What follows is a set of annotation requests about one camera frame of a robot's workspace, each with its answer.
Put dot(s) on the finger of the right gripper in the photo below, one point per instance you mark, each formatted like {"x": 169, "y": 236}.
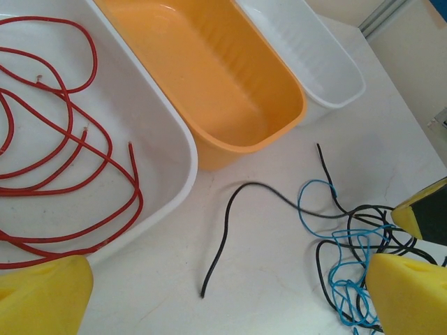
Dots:
{"x": 429, "y": 216}

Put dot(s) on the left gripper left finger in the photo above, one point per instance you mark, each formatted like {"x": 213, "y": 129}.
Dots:
{"x": 42, "y": 300}

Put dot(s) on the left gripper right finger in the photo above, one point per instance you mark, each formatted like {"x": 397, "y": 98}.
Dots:
{"x": 412, "y": 303}

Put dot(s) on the white plastic tray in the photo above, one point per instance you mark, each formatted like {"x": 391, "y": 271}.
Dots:
{"x": 314, "y": 63}
{"x": 157, "y": 122}

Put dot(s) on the orange plastic tray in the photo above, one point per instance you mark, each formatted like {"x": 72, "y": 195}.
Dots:
{"x": 209, "y": 70}

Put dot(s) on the aluminium frame post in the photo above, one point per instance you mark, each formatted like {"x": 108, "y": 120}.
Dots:
{"x": 384, "y": 17}

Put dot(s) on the blue floral wall panel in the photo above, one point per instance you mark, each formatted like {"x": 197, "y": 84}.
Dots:
{"x": 440, "y": 10}

